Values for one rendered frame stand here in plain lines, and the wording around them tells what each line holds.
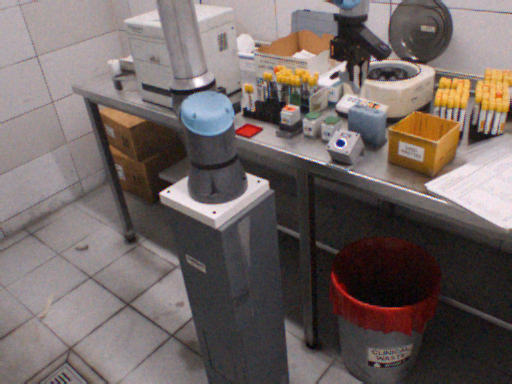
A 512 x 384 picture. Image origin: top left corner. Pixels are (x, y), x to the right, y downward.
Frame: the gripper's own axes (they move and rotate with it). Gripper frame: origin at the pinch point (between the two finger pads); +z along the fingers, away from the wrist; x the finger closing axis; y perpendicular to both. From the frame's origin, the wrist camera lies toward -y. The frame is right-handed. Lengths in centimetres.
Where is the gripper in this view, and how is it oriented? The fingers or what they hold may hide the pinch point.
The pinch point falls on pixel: (358, 90)
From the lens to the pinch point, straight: 136.7
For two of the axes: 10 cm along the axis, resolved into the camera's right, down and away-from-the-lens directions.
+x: -7.1, 4.4, -5.5
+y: -7.0, -3.4, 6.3
